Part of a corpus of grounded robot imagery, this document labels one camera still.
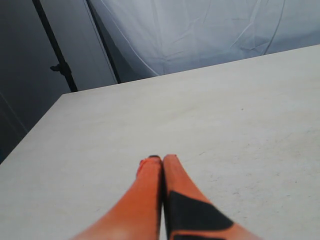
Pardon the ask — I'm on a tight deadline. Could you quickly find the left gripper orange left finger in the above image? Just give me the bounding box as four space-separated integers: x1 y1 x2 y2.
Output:
73 155 163 240

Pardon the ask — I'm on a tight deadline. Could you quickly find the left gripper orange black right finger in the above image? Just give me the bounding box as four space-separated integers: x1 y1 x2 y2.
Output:
163 154 261 240

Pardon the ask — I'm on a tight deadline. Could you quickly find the black stand pole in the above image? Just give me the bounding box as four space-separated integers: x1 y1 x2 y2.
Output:
32 0 78 93

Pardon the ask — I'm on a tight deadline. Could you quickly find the white backdrop curtain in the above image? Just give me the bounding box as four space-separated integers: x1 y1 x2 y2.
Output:
92 0 320 77

